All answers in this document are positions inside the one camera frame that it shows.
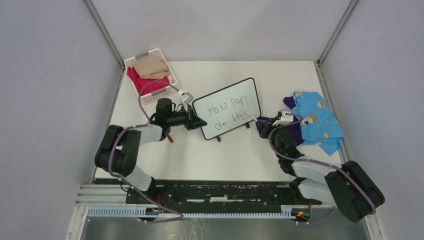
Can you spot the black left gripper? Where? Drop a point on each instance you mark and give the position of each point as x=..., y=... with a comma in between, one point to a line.
x=192, y=121

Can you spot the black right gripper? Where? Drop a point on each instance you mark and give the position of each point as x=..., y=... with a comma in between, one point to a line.
x=265, y=126

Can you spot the brown marker cap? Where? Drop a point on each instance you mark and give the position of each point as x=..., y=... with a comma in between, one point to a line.
x=170, y=138

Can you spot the black framed whiteboard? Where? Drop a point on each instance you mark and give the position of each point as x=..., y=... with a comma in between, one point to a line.
x=228, y=108

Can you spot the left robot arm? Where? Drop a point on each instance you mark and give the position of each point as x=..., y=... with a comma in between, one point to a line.
x=118, y=151

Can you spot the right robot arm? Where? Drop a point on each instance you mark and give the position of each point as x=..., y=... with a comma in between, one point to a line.
x=347, y=187

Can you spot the purple cloth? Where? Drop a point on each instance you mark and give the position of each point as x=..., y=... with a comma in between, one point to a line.
x=294, y=128

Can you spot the blue patterned cloth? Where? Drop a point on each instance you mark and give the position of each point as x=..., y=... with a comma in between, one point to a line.
x=319, y=125

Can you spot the magenta cloth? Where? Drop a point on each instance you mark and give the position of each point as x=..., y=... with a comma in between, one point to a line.
x=148, y=85

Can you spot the white plastic basket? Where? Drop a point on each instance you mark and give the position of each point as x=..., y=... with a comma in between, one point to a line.
x=154, y=91

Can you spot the beige folded cloth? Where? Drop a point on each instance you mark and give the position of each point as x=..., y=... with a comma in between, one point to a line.
x=151, y=68

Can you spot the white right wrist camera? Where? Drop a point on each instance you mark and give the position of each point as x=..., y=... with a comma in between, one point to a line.
x=285, y=118

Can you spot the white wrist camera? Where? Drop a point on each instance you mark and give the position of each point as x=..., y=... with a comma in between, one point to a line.
x=285, y=118
x=185, y=97

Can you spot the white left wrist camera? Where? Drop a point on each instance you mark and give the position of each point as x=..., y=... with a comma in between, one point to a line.
x=185, y=97

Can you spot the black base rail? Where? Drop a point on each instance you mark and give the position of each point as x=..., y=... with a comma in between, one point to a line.
x=225, y=197

